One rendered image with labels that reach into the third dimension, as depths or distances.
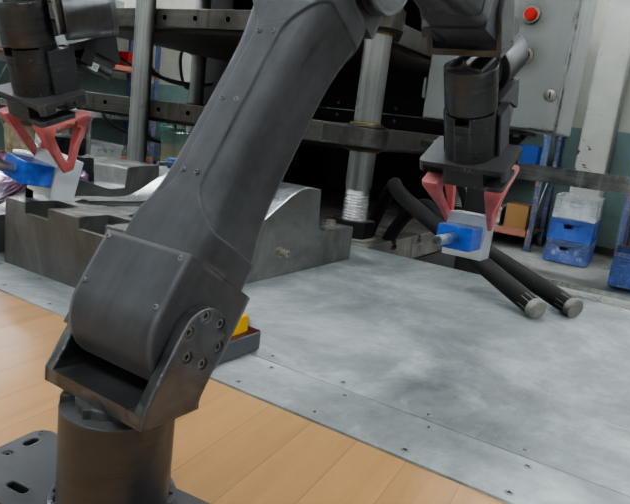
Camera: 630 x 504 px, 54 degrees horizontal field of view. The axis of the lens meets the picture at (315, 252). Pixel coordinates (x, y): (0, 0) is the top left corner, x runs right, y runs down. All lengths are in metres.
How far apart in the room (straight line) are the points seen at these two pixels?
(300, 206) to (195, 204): 0.62
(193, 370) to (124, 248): 0.08
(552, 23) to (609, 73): 5.60
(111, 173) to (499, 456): 0.93
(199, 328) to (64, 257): 0.51
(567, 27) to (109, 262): 1.17
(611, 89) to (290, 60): 6.63
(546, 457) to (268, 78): 0.36
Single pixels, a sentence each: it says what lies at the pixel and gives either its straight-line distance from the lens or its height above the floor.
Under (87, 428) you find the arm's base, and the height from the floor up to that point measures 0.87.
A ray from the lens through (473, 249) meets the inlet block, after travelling 0.75.
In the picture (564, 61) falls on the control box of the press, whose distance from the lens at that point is 1.39.
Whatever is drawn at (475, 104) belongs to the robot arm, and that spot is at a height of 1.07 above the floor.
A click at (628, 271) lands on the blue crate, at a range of 4.28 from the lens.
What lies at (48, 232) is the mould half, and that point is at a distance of 0.85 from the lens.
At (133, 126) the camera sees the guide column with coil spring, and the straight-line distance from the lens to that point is 1.88.
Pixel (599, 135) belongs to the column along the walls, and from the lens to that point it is 6.95.
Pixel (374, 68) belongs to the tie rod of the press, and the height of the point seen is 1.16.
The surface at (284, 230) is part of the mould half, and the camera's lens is 0.93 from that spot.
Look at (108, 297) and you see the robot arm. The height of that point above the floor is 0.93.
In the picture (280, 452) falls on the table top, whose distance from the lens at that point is 0.48.
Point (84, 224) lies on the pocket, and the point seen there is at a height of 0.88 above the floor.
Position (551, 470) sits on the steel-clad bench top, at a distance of 0.53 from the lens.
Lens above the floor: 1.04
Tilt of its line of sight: 12 degrees down
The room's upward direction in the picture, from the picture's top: 7 degrees clockwise
